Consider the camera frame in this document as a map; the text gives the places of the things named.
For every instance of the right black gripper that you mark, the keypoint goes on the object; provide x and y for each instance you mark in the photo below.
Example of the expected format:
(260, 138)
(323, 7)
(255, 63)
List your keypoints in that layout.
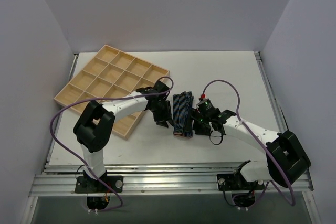
(198, 123)

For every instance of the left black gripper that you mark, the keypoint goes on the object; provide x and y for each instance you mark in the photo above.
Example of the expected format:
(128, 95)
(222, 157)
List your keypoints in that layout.
(163, 114)

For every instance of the navy striped underwear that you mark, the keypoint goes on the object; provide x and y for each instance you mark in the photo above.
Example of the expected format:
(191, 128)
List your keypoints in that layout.
(182, 104)

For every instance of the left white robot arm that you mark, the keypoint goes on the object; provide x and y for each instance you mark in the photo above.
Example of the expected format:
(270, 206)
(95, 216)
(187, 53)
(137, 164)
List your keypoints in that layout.
(94, 127)

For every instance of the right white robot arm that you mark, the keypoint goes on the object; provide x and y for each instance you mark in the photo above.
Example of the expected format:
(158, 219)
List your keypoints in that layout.
(286, 160)

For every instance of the wooden compartment tray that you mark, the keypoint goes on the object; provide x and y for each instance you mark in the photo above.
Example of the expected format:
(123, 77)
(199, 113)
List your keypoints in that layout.
(109, 75)

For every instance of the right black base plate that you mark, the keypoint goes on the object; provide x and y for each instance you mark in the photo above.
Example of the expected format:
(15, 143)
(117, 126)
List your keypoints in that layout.
(236, 182)

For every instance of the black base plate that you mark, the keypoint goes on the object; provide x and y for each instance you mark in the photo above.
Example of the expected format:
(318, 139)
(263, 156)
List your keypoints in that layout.
(88, 185)
(236, 182)

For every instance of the aluminium frame rail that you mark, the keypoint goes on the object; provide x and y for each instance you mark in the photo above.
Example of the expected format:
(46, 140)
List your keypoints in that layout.
(137, 180)

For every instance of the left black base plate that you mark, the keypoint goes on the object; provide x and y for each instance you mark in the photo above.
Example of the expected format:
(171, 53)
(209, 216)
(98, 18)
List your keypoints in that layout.
(88, 185)

